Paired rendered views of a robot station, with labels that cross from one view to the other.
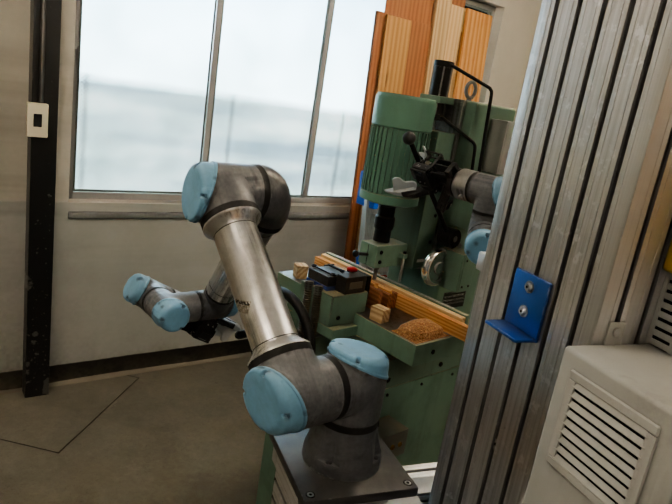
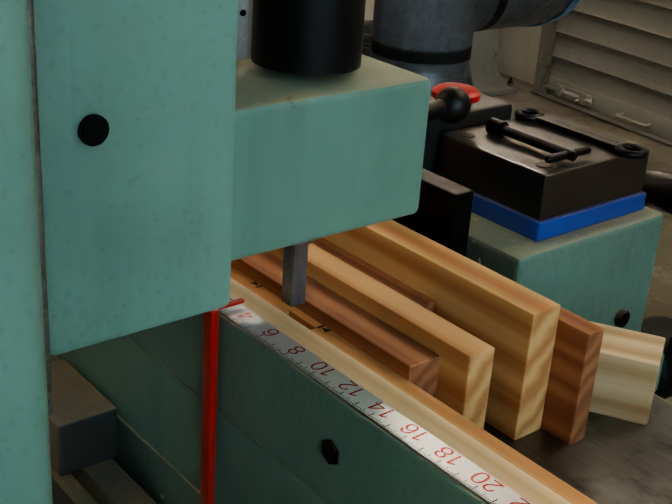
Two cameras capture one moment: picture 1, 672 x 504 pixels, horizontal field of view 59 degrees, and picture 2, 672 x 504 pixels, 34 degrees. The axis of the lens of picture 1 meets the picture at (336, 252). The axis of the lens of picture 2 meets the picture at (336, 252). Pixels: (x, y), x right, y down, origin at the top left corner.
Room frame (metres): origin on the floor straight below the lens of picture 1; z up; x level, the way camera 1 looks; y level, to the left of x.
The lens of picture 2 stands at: (2.27, -0.08, 1.20)
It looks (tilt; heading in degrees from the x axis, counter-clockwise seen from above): 24 degrees down; 183
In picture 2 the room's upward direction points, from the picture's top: 4 degrees clockwise
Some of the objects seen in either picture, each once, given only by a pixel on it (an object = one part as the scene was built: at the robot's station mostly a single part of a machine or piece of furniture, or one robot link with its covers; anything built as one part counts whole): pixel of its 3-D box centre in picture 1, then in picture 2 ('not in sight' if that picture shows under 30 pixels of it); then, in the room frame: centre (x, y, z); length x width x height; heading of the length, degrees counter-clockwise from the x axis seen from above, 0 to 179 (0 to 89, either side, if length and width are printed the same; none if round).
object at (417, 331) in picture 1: (421, 326); not in sight; (1.51, -0.26, 0.92); 0.14 x 0.09 x 0.04; 134
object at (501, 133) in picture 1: (503, 147); not in sight; (1.89, -0.46, 1.40); 0.10 x 0.06 x 0.16; 134
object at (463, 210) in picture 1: (474, 203); not in sight; (1.81, -0.39, 1.23); 0.09 x 0.08 x 0.15; 134
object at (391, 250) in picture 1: (383, 255); (264, 163); (1.78, -0.15, 1.03); 0.14 x 0.07 x 0.09; 134
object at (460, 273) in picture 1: (455, 269); not in sight; (1.78, -0.37, 1.02); 0.09 x 0.07 x 0.12; 44
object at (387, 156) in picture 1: (397, 149); not in sight; (1.77, -0.13, 1.35); 0.18 x 0.18 x 0.31
